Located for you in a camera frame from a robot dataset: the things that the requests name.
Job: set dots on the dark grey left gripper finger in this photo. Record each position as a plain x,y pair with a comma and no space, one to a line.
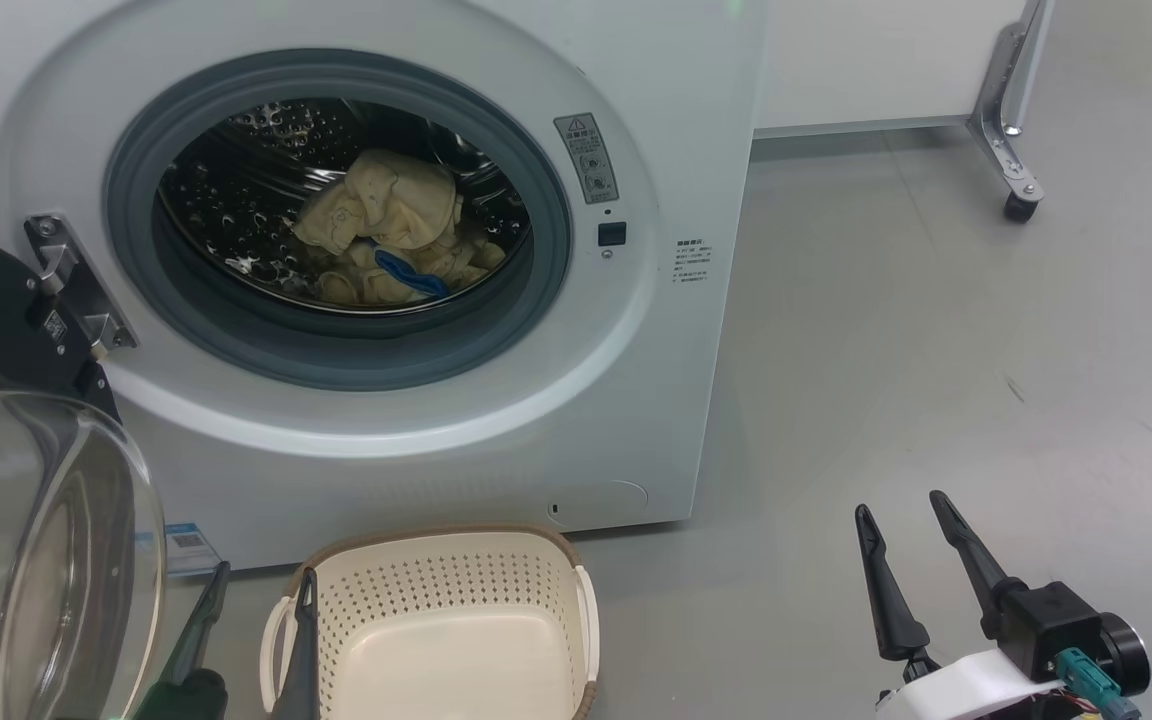
303,660
201,625

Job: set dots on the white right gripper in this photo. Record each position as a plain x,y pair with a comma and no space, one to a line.
956,690

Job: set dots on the blue garment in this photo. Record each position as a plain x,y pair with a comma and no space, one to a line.
411,272

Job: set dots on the yellow bear-print garment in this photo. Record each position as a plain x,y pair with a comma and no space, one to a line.
386,200

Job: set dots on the cream perforated laundry basket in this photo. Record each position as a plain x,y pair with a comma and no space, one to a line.
456,650

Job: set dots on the white front-load washing machine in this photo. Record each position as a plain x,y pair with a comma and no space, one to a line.
636,400

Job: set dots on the metal door hinge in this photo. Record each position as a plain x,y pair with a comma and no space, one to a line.
76,285

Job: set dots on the black door latch socket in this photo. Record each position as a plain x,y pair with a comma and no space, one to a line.
612,234

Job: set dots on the blue energy label sticker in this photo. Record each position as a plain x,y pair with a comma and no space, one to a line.
186,548

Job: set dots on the white partition panel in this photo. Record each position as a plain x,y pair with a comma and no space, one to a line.
866,60

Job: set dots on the grey warning sticker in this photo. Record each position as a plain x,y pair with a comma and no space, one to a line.
586,158

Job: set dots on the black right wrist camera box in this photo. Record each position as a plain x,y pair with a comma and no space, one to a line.
1051,625

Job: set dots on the grey caster bracket with wheel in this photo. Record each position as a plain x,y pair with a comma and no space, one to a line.
1006,150

